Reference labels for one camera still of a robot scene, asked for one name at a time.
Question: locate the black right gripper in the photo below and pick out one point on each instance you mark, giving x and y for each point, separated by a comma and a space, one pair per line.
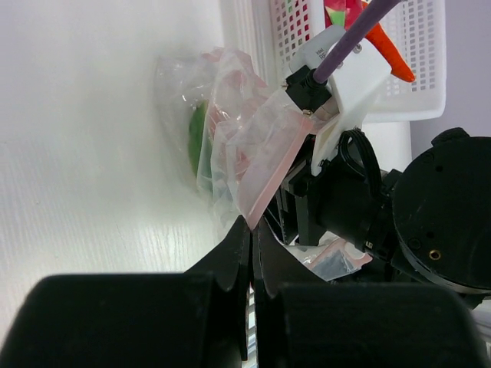
339, 200

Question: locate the clear zip top bag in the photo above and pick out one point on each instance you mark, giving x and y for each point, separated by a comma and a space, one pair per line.
256, 131

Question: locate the fake watermelon slice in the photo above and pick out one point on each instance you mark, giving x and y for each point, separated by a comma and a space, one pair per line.
199, 156

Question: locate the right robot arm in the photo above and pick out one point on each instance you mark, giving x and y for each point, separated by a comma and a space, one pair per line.
429, 223

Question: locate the red fake food piece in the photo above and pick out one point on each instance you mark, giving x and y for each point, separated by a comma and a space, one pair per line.
343, 12

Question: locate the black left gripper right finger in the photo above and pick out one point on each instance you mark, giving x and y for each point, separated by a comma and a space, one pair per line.
303, 321

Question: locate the orange fake carrot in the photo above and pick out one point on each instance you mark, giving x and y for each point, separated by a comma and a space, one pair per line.
399, 67

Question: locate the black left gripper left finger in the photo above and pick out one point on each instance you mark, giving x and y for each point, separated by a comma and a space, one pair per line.
197, 318

